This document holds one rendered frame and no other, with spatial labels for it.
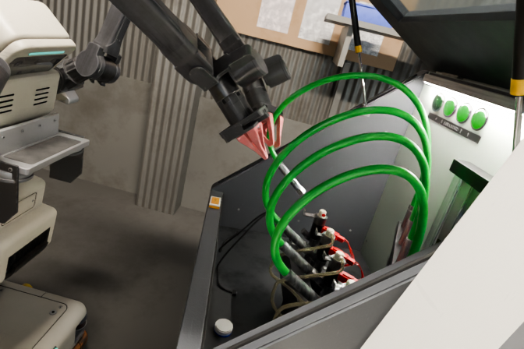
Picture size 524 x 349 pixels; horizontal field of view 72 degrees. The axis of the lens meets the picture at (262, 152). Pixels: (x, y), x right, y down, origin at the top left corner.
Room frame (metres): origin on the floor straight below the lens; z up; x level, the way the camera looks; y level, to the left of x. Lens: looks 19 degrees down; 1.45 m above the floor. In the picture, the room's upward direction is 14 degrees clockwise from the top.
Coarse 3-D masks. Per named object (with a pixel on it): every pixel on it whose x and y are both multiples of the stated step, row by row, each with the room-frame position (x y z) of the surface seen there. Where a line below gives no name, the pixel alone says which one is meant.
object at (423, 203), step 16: (336, 176) 0.50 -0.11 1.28; (352, 176) 0.49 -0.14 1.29; (400, 176) 0.50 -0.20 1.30; (320, 192) 0.49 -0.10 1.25; (416, 192) 0.51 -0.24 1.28; (416, 224) 0.52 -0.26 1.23; (272, 240) 0.49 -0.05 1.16; (416, 240) 0.51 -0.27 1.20; (272, 256) 0.48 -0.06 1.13; (288, 272) 0.49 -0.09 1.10; (304, 288) 0.49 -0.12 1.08
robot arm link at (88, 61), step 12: (108, 12) 1.06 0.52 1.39; (120, 12) 1.05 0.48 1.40; (108, 24) 1.05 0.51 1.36; (120, 24) 1.05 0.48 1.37; (108, 36) 1.04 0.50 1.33; (120, 36) 1.06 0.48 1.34; (96, 48) 1.01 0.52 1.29; (108, 48) 1.03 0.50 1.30; (84, 60) 1.00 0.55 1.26; (96, 60) 1.00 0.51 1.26; (120, 60) 1.10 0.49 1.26; (84, 72) 0.99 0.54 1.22; (96, 72) 0.99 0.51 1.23
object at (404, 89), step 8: (352, 72) 0.83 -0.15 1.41; (360, 72) 0.82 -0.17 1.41; (368, 72) 0.82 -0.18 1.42; (320, 80) 0.84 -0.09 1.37; (328, 80) 0.84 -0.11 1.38; (336, 80) 0.83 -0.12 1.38; (384, 80) 0.80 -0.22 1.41; (392, 80) 0.80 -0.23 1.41; (304, 88) 0.85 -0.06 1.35; (312, 88) 0.85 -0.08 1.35; (400, 88) 0.79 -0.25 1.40; (408, 88) 0.79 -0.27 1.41; (296, 96) 0.85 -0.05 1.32; (408, 96) 0.79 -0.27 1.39; (280, 104) 0.86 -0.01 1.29; (288, 104) 0.86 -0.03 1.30; (416, 104) 0.78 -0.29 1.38; (280, 112) 0.86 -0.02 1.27; (424, 112) 0.78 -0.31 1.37; (424, 120) 0.78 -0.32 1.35; (424, 128) 0.77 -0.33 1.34; (272, 152) 0.86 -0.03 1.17
